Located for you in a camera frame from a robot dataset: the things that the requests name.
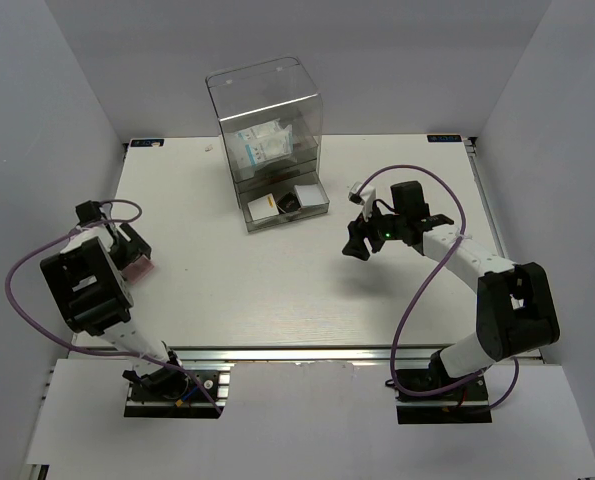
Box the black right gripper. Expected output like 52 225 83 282
342 199 406 261

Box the pink square card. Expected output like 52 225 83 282
122 256 154 285

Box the white square card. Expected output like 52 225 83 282
294 184 326 208

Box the black square compact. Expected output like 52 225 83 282
276 192 301 215

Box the white card with yellow mark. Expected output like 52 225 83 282
247 194 279 221

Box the cotton pad packet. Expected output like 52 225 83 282
234 119 293 150
231 135 293 170

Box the clear acrylic drawer organizer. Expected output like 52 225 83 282
205 56 329 233

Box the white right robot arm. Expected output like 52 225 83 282
342 181 560 399

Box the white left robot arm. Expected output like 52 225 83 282
40 200 189 399

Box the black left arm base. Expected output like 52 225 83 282
122 370 225 419

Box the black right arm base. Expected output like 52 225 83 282
384 367 492 425

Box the blue label left corner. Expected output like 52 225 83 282
129 138 164 148

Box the blue label corner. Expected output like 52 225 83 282
129 138 164 148
426 134 463 143

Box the blue label right corner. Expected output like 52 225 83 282
426 134 463 143

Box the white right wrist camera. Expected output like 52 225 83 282
348 182 376 221

